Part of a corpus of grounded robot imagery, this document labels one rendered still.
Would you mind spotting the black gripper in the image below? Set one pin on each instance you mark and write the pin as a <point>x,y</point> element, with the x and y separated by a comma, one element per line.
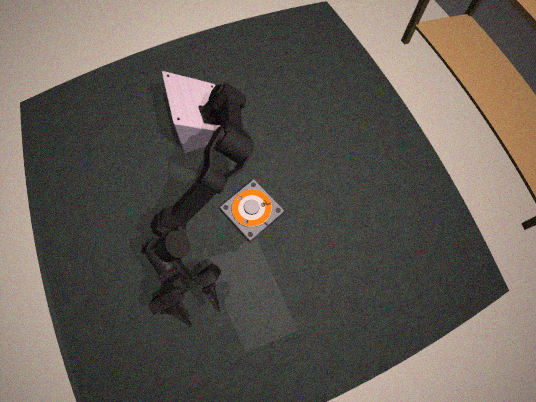
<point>207,278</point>

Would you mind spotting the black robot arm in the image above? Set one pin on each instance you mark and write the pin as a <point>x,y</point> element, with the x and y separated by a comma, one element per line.
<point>223,109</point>

